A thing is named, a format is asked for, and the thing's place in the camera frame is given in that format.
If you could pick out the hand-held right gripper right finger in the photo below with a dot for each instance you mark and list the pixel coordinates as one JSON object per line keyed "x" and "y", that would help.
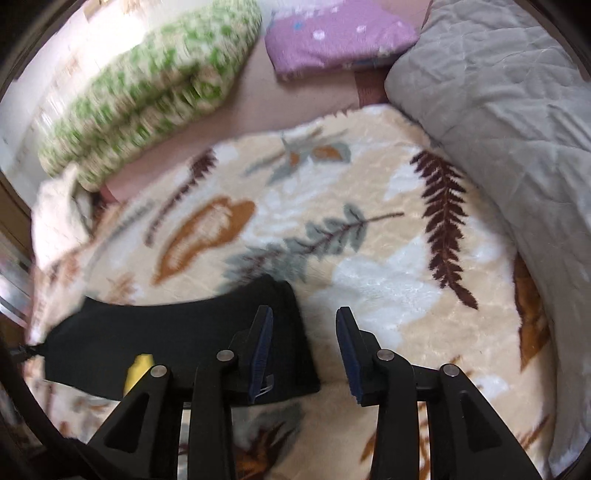
{"x": 348, "y": 355}

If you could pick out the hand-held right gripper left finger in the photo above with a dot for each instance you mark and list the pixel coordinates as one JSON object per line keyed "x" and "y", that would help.
{"x": 258, "y": 355}

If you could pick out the black pants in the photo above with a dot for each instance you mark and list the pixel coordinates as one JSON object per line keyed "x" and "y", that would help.
{"x": 184, "y": 323}

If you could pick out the leaf print fleece blanket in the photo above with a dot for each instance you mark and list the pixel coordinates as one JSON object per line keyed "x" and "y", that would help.
{"x": 369, "y": 277}

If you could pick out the yellow tag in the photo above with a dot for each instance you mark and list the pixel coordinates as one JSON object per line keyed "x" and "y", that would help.
{"x": 138, "y": 369}

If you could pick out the pinkish brown bed sheet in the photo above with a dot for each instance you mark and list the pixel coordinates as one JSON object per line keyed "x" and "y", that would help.
{"x": 286, "y": 101}

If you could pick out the green white patterned pillow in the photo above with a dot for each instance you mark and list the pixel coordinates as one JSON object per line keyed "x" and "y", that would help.
{"x": 152, "y": 92}

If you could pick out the wooden furniture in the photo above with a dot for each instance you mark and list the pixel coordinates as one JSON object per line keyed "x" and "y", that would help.
{"x": 9, "y": 207}

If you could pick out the grey quilted blanket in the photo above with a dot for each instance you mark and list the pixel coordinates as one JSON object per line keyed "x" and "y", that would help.
{"x": 508, "y": 92}

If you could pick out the purple folded blanket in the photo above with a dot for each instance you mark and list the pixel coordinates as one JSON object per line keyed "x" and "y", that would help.
{"x": 332, "y": 37}

